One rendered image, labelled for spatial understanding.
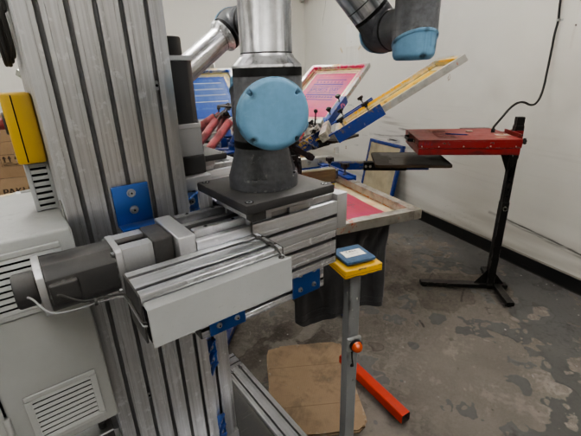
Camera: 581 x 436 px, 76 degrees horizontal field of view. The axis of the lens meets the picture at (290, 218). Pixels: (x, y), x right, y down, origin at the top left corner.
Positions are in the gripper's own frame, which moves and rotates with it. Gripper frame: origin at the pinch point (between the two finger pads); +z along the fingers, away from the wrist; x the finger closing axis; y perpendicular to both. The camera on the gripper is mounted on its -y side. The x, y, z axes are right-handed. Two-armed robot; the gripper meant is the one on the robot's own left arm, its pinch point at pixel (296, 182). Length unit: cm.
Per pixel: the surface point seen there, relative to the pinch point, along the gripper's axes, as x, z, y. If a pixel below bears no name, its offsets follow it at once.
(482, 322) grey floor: 22, 100, -116
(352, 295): 71, 17, 13
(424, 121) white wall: -142, -2, -200
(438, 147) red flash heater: -11, -6, -96
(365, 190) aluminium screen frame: 19.3, 2.2, -25.6
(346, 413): 71, 66, 13
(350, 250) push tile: 68, 3, 12
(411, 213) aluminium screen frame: 52, 2, -24
